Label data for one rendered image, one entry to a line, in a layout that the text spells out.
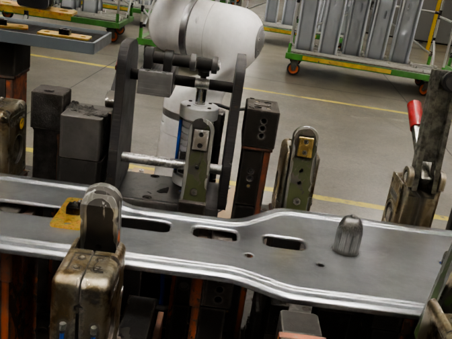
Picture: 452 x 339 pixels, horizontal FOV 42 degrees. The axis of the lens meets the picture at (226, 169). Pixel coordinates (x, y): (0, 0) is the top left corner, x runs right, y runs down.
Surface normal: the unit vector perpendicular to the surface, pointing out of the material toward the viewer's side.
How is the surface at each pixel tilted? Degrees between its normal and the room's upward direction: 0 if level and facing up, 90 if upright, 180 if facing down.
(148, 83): 90
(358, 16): 86
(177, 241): 0
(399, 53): 85
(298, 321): 0
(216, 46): 95
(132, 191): 0
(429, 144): 81
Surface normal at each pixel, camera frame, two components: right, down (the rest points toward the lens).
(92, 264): 0.14, -0.93
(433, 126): 0.00, 0.19
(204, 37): -0.30, 0.38
